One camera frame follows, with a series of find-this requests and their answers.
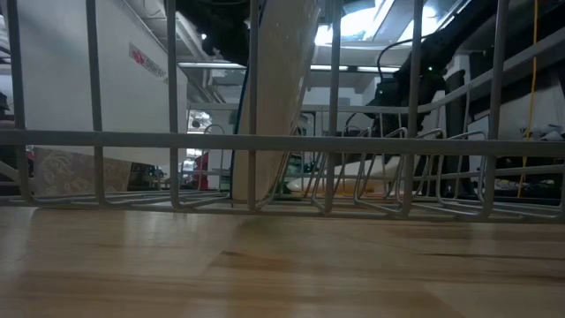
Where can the blue rimmed patterned plate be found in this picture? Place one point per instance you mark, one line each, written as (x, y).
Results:
(282, 66)

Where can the long fluorescent ceiling light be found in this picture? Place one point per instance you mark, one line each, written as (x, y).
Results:
(212, 65)

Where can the white cabinet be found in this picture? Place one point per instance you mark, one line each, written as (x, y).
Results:
(220, 170)

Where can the red object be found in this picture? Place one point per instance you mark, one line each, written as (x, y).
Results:
(202, 170)

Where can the crumpled white cloth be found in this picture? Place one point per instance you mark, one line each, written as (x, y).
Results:
(552, 132)

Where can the white box with red logo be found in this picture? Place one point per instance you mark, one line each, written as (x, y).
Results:
(57, 66)

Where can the beige patterned cloth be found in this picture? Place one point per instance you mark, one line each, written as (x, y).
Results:
(79, 172)

